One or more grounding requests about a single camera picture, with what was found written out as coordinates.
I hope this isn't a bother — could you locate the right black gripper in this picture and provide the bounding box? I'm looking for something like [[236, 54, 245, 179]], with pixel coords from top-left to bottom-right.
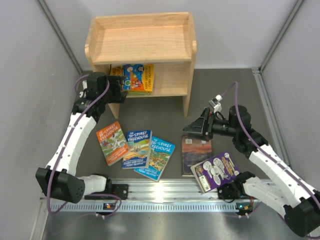
[[183, 107, 239, 141]]

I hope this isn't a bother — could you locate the lime green 65-Storey Treehouse book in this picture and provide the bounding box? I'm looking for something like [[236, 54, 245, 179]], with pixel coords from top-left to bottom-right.
[[127, 91, 152, 96]]

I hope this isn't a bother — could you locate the yellow 130-Storey Treehouse book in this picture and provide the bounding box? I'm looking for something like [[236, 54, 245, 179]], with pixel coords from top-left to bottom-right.
[[110, 63, 155, 92]]

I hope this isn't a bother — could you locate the blue 26-Storey Treehouse book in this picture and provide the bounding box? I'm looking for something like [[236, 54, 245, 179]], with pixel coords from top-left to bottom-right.
[[133, 136, 176, 182]]

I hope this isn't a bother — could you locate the orange 78-Storey Treehouse book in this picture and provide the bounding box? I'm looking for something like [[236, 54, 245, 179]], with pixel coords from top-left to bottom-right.
[[96, 121, 129, 166]]

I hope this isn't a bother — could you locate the blue 91-Storey Treehouse book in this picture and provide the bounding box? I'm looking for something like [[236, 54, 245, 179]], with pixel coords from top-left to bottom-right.
[[121, 130, 153, 170]]

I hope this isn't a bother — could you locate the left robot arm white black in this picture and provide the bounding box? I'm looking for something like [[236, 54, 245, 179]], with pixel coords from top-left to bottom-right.
[[35, 72, 128, 204]]

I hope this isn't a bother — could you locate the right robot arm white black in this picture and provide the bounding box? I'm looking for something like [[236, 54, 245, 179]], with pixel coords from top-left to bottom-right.
[[183, 105, 320, 240]]

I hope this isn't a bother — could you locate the dark sunset cover book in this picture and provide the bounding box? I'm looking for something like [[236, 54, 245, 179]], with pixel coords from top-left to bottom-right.
[[181, 135, 213, 177]]

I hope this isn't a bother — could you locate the purple Treehouse book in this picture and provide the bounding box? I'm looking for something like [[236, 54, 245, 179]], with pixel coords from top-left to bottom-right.
[[190, 151, 240, 194]]

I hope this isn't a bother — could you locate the wooden two-tier bookshelf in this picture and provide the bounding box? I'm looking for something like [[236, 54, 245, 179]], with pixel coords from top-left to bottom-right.
[[84, 12, 197, 117]]

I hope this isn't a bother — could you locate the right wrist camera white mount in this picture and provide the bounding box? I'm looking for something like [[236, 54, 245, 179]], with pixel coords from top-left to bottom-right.
[[208, 94, 223, 113]]

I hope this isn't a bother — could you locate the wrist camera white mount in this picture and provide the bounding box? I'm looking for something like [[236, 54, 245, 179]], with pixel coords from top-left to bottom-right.
[[208, 94, 223, 113], [78, 82, 87, 98]]

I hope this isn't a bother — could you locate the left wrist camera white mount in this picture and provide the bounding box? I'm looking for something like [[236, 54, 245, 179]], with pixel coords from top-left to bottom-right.
[[78, 82, 87, 98]]

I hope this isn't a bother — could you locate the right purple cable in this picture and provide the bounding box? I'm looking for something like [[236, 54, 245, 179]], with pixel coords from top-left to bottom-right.
[[219, 81, 320, 218]]

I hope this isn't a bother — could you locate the purple cable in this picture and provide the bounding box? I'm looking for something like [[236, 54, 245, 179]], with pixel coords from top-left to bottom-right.
[[219, 81, 320, 218], [44, 74, 123, 217]]

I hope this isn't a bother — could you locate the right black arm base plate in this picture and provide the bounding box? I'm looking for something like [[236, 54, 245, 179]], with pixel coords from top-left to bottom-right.
[[217, 182, 250, 203]]

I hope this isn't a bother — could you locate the aluminium mounting rail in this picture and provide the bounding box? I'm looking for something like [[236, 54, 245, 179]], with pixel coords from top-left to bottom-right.
[[39, 177, 276, 204]]

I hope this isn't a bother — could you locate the slotted grey cable duct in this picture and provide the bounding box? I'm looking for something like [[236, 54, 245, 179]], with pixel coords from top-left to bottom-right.
[[61, 201, 253, 213]]

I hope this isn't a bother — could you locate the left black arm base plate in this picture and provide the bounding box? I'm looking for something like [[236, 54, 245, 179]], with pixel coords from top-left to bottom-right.
[[84, 183, 129, 200]]

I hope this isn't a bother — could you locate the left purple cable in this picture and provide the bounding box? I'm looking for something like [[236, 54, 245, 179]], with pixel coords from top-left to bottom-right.
[[44, 74, 123, 217]]

